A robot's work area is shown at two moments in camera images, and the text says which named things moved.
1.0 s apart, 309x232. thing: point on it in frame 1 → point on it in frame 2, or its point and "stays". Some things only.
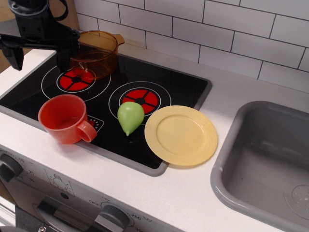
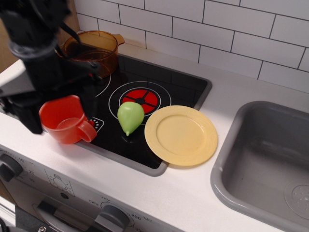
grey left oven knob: x=10 y=167 stays
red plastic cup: x=63 y=117 stays
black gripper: x=41 y=31 → x=50 y=75
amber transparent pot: x=95 y=56 stays
